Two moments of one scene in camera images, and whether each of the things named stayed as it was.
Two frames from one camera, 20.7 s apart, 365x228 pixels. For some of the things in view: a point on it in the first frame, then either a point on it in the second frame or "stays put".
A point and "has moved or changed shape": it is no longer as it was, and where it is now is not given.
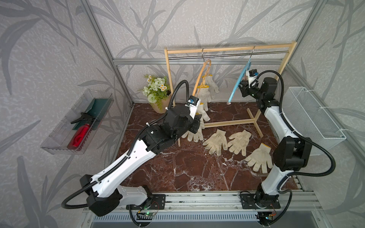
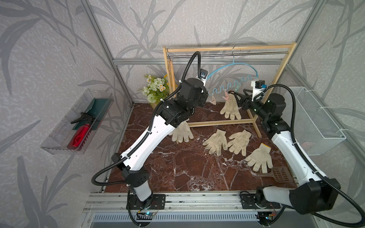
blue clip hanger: [240, 78] -> [226, 95]
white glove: [240, 142] stays put
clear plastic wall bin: [74, 132] stays put
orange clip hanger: [202, 78] has moved or changed shape
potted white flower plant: [158, 93] stays put
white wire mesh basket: [308, 121] stays put
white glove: [260, 157] stays put
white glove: [198, 135] has moved or changed shape
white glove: [214, 143] stays put
